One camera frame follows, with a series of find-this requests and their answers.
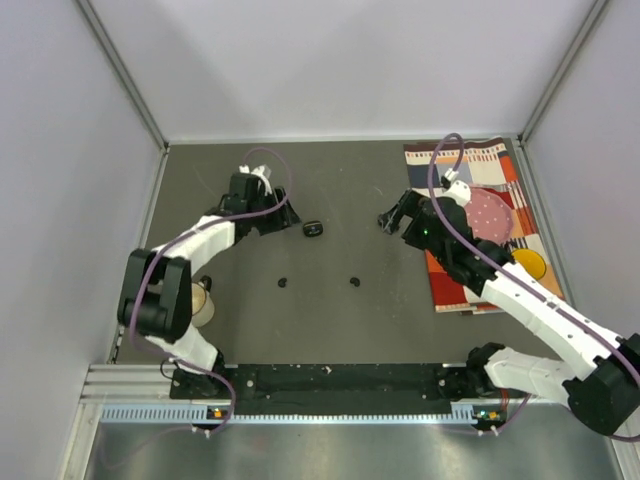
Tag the cream mug black handle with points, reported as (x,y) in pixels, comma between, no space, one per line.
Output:
(203,308)

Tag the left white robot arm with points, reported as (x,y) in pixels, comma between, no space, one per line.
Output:
(156,295)

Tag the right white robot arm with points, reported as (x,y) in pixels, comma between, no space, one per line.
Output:
(597,373)

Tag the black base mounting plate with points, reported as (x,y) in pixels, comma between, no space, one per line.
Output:
(354,389)

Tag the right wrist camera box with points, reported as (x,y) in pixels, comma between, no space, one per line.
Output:
(454,188)

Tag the pink dotted plate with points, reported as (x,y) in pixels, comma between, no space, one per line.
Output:
(488,216)

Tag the aluminium frame rail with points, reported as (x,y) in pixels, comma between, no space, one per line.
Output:
(138,422)

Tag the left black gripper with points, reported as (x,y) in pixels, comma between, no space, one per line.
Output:
(284,215)

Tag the glossy black charging case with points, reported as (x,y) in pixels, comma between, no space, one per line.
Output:
(313,228)

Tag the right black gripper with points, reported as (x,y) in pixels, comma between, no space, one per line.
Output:
(411,206)

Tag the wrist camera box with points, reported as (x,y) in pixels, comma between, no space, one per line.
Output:
(263,172)
(454,188)

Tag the orange patterned cloth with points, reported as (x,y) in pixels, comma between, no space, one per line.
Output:
(488,165)

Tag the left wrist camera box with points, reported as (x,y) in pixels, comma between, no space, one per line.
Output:
(263,172)

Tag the yellow translucent cup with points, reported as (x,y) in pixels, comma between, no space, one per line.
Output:
(531,261)

